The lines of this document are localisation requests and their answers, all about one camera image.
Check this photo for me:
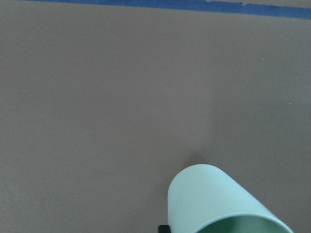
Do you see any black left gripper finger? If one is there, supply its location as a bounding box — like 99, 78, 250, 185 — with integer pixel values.
158, 225, 170, 233

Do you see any mint green cup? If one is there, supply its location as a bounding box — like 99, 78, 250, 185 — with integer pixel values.
168, 164, 292, 233

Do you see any brown paper table cover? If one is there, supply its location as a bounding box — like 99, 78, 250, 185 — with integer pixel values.
0, 0, 311, 233

